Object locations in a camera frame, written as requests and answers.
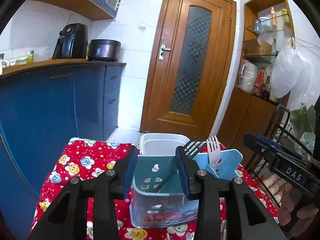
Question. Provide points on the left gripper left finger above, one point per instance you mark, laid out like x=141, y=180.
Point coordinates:
x=66, y=216

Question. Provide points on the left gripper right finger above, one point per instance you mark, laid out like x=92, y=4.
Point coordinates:
x=226, y=207

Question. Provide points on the white plastic fork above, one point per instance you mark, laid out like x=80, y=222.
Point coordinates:
x=214, y=151

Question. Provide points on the light blue chopsticks box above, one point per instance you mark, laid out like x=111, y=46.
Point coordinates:
x=158, y=199

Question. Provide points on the person's right hand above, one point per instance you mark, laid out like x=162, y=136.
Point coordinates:
x=306, y=213

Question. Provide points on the red smiley flower tablecloth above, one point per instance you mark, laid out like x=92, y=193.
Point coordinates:
x=124, y=232

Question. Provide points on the plastic bags with vegetables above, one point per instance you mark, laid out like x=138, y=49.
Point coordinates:
x=296, y=73

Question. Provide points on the blue base cabinets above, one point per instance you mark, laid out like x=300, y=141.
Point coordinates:
x=41, y=110

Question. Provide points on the wooden door with glass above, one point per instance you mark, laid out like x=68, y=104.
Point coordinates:
x=184, y=91

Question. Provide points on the wooden shelf cabinet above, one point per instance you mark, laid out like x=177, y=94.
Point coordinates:
x=247, y=113

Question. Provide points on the dark rice cooker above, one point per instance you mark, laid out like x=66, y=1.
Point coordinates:
x=104, y=50

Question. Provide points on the black air fryer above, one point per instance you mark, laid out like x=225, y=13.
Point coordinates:
x=72, y=42

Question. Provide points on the black wire rack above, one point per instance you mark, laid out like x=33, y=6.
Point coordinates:
x=280, y=133

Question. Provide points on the silver door handle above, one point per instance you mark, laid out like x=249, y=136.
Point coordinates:
x=162, y=49

